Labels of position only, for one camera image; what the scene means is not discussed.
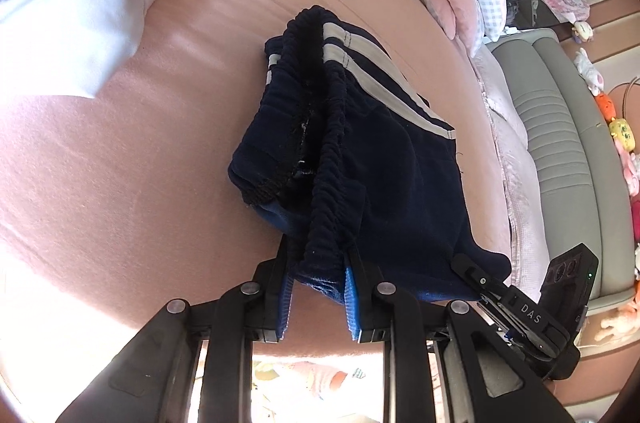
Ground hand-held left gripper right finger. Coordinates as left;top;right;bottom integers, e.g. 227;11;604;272
344;249;577;423

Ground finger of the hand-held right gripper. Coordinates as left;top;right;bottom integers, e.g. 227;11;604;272
450;254;512;305

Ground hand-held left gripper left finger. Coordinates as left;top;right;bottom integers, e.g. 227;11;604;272
55;247;297;423

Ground navy shorts with white stripes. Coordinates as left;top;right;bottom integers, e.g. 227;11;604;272
227;4;512;310

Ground person's pajama leg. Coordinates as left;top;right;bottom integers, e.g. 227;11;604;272
252;355;368;404

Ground white pillow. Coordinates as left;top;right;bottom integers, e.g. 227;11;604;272
470;44;531;154
492;108;548;304

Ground grey padded headboard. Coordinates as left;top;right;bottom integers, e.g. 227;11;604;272
486;28;638;316

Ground yellow plush toy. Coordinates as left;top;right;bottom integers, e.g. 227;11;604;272
607;117;638;151

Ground pink bed sheet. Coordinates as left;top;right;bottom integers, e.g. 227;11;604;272
0;0;516;361

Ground small orange plush toy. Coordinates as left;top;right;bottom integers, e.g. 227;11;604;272
595;92;617;120

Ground white rabbit plush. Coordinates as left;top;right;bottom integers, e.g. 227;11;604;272
574;48;603;96

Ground small plush doll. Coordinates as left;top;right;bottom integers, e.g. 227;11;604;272
571;20;597;45

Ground white garment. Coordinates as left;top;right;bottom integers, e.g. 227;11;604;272
0;0;206;100

